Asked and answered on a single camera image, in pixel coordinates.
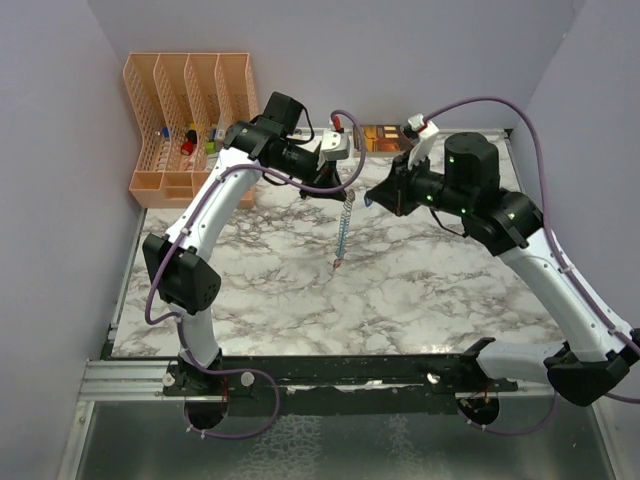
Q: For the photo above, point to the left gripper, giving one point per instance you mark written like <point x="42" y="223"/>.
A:
<point x="326" y="175"/>

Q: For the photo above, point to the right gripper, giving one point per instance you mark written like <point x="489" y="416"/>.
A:
<point x="392" y="192"/>

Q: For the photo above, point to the metal keyring holder blue handle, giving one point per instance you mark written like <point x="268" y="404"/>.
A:
<point x="344" y="224"/>

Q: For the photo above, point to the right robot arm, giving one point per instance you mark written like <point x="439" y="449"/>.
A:
<point x="595" y="354"/>

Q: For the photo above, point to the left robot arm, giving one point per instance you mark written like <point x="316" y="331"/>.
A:
<point x="183" y="284"/>

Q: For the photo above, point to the brown book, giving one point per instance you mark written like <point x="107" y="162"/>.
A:
<point x="381" y="140"/>

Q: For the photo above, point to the red round bottle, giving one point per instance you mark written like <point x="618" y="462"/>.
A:
<point x="187" y="148"/>

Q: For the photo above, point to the orange plastic file organizer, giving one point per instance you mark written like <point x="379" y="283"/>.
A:
<point x="179" y="97"/>

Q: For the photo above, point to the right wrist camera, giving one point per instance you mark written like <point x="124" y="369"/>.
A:
<point x="422" y="134"/>

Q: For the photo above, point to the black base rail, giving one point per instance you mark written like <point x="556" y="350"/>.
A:
<point x="257" y="386"/>

